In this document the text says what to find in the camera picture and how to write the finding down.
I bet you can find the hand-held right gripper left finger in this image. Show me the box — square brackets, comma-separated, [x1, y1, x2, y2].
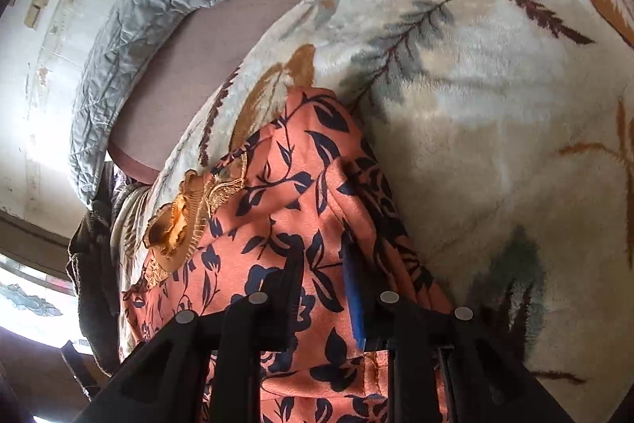
[86, 243, 305, 423]

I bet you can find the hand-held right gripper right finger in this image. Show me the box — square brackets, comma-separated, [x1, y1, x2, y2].
[342, 239, 575, 423]

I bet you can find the orange floral print garment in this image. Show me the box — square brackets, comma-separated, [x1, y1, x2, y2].
[121, 86, 454, 423]

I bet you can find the dark brown cloth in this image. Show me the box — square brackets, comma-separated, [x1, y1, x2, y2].
[67, 160, 149, 374]

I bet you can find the black box device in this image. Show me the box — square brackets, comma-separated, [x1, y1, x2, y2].
[62, 341, 100, 399]

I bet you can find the cream leaf print fleece blanket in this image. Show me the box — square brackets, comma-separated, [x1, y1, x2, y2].
[111, 0, 634, 423]

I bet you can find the patterned glass window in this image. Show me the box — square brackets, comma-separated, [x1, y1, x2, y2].
[0, 249, 100, 349]

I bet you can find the pink mattress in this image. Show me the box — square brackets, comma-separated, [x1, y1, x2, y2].
[106, 0, 392, 183]

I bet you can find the grey quilted cloth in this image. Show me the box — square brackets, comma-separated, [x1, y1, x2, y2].
[68, 0, 247, 206]

